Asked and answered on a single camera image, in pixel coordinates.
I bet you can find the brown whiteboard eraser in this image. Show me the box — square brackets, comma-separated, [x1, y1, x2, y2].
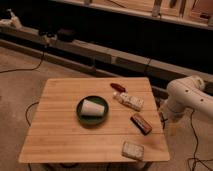
[130, 113, 152, 135]

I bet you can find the white paper cup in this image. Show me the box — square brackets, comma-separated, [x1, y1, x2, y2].
[81, 100, 104, 116]

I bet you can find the wooden table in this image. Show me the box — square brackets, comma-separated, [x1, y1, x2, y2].
[19, 77, 170, 163]

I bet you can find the dark green plate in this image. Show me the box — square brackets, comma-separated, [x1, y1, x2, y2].
[76, 96, 109, 126]

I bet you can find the white object on ledge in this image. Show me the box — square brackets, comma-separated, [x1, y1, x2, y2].
[0, 9, 22, 29]

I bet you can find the black cable on right floor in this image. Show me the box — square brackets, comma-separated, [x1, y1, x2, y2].
[186, 109, 213, 171]

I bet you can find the black device on ledge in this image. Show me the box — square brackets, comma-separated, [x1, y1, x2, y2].
[57, 29, 75, 42]

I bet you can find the small red brown object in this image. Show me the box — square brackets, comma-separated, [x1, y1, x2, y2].
[110, 83, 126, 92]

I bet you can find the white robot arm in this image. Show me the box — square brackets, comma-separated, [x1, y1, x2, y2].
[160, 75, 213, 136]

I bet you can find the black cable on left floor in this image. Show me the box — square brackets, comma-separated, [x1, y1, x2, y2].
[0, 46, 46, 127]

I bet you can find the black cable on floor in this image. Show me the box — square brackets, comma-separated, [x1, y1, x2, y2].
[186, 109, 213, 171]
[0, 46, 46, 127]

